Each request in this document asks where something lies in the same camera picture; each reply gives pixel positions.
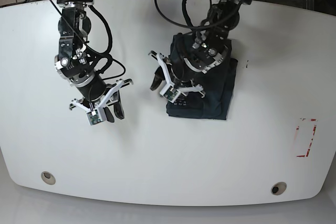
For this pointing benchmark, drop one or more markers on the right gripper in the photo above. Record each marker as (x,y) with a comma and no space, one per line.
(108,106)

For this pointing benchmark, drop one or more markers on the table cable grommet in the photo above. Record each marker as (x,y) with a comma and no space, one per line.
(48,178)
(278,188)

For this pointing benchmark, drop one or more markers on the red tape rectangle marking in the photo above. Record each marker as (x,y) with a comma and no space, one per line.
(304,136)

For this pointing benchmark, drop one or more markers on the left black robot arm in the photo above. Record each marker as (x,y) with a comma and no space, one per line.
(198,61)

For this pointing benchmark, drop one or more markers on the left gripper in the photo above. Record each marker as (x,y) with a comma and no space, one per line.
(165,73)

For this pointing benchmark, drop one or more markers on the right table cable grommet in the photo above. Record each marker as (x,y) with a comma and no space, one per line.
(278,188)

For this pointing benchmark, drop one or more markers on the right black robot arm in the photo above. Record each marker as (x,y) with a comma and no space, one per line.
(83,66)

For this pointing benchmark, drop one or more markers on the dark blue t-shirt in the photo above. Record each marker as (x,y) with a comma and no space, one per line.
(218,85)

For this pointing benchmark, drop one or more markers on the left table cable grommet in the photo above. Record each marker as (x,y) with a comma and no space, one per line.
(48,178)

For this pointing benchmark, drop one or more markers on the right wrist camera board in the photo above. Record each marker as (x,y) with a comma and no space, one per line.
(93,117)

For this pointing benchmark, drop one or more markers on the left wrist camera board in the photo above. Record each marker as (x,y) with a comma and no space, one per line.
(170,93)

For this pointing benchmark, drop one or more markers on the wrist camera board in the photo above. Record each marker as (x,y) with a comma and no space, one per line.
(93,117)
(170,93)

